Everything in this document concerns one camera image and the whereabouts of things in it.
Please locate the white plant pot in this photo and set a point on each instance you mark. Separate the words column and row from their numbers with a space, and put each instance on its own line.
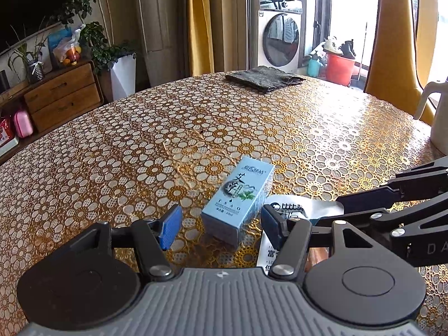
column 123, row 78

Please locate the white washing machine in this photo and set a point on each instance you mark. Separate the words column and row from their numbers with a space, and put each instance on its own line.
column 275, row 34

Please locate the black television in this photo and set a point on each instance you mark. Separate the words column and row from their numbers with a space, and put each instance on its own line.
column 22, row 18

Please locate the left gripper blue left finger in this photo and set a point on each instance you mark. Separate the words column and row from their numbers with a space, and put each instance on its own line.
column 169, row 226

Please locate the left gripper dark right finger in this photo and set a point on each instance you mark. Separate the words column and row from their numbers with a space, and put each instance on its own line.
column 275, row 226

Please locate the red gift box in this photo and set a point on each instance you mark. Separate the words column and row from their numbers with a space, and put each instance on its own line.
column 6, row 131

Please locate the dark grey folded cloth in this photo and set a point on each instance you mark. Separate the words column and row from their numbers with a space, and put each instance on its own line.
column 264, row 79

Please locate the light blue small carton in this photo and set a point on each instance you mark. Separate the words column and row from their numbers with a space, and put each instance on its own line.
column 238, row 200

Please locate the yellow giraffe chair back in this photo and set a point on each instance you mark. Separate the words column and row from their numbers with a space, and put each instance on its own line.
column 403, row 52

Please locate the pink small case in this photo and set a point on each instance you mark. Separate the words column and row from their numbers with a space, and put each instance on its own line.
column 23, row 124

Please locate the white blue food sachet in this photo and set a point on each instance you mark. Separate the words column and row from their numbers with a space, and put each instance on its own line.
column 293, row 207

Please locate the green leafy plant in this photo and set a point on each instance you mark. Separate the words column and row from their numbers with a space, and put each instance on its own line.
column 94, row 37

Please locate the yellow curtain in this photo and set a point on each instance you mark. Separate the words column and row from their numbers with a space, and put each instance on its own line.
column 200, row 38

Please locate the bag of fruit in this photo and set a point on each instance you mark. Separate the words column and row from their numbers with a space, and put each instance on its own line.
column 68, row 51

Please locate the white pitcher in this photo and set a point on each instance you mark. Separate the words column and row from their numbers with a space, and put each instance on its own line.
column 439, row 128

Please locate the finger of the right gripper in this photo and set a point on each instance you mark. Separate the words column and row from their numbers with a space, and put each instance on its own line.
column 382, row 197
column 359, row 219

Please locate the red bucket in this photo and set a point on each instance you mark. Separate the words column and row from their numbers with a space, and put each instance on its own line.
column 339, row 69

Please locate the lace patterned tablecloth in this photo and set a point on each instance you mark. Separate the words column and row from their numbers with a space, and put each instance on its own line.
column 175, row 143

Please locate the wooden drawer cabinet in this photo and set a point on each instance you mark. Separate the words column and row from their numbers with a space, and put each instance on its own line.
column 63, row 95

